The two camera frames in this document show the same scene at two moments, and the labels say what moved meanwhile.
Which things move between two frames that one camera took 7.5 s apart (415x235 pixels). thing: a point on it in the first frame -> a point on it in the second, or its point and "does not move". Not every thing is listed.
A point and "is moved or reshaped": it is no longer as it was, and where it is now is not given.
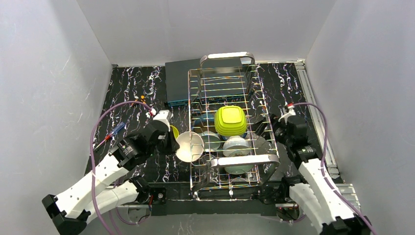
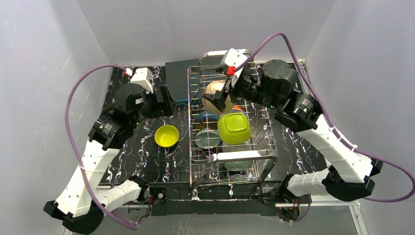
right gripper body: x=270 y=123 -> x=225 y=96
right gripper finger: x=262 y=144 -> x=218 y=99
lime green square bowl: x=230 y=121 is moved or reshaped
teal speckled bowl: x=212 y=140 does not move
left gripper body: x=165 y=141 -> x=165 y=101
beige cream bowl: x=191 y=146 -> x=212 y=88
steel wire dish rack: x=232 y=144 does not move
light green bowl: x=238 y=169 is moved or reshaped
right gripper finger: x=261 y=125 -> x=223 y=68
